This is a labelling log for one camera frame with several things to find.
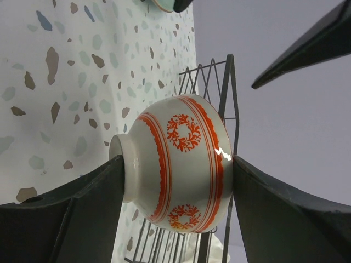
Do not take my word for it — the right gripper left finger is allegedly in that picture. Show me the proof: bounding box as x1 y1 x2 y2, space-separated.
1 155 124 262

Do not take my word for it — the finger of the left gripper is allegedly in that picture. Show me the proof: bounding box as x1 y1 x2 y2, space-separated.
252 1 350 89
174 0 193 13

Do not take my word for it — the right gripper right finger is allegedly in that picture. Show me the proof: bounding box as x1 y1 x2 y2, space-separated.
233 156 350 262

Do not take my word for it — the green floral plate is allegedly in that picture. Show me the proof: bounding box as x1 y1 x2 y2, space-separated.
152 0 175 13

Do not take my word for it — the white orange patterned bowl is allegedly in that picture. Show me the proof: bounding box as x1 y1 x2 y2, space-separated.
109 94 234 233

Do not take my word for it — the white towel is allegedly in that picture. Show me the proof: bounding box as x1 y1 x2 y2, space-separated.
175 232 233 263

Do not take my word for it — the black wire dish rack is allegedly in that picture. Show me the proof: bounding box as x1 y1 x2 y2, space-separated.
124 54 240 262

